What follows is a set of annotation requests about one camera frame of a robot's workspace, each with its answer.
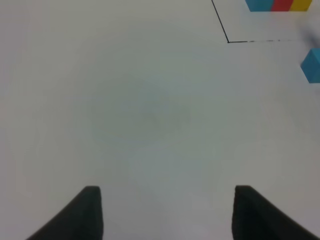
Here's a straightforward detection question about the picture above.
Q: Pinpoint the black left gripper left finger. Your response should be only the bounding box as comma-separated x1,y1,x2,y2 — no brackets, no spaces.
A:
28,186,104,240

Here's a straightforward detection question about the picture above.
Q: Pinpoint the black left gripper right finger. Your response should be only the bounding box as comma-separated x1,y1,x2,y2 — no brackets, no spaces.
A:
231,185,319,240

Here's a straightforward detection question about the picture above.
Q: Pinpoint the template blue cube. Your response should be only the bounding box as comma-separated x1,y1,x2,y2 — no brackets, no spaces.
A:
245,0,274,12

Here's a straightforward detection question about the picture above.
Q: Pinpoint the template red cube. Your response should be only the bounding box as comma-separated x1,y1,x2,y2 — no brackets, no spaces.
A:
271,0,293,12

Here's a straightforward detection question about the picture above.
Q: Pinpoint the template yellow cube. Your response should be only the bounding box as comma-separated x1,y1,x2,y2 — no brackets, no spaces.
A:
289,0,312,12

